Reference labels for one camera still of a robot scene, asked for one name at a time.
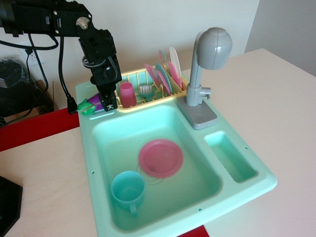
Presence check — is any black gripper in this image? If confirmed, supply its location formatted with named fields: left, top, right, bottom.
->
left=76, top=17, right=121, bottom=112

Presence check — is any purple toy eggplant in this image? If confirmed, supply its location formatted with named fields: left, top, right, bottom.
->
left=77, top=92, right=104, bottom=116

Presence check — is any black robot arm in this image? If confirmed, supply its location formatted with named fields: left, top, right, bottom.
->
left=0, top=0, right=122, bottom=114

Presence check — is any pink plate in rack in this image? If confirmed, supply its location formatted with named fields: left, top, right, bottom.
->
left=144, top=64, right=165, bottom=89
left=167, top=61, right=183, bottom=90

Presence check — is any teal plate in rack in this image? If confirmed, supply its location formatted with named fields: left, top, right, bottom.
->
left=155, top=63, right=172, bottom=95

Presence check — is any light pink small plate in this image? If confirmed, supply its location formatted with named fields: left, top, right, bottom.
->
left=158, top=49, right=167, bottom=65

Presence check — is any pink rear plate in rack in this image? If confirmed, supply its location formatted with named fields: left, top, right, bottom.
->
left=167, top=61, right=183, bottom=90

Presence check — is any white plate in rack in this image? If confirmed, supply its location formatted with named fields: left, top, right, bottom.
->
left=169, top=46, right=182, bottom=78

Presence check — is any pink toy plate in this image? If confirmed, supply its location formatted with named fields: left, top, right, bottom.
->
left=138, top=139, right=184, bottom=178

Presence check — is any pink toy cup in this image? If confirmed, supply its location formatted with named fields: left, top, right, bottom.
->
left=119, top=82, right=137, bottom=108

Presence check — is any yellow dish rack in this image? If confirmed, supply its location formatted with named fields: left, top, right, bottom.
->
left=115, top=63, right=189, bottom=113

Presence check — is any mint green toy sink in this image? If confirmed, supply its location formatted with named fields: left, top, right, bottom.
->
left=79, top=84, right=277, bottom=237

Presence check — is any blue toy cup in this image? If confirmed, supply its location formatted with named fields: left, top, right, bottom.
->
left=111, top=171, right=146, bottom=217

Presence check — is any black bag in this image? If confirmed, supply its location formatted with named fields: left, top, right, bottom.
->
left=0, top=58, right=53, bottom=117

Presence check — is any grey toy faucet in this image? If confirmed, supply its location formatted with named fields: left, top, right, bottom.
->
left=176, top=27, right=233, bottom=130

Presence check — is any black base corner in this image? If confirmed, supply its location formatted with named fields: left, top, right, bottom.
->
left=0, top=176, right=23, bottom=237

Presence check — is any black gooseneck cable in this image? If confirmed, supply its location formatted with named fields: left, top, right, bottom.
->
left=58, top=36, right=78, bottom=115

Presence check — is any white wall outlet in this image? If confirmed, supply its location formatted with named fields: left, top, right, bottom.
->
left=19, top=49, right=45, bottom=66

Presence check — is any black power cable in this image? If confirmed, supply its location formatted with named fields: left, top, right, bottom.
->
left=0, top=33, right=59, bottom=124

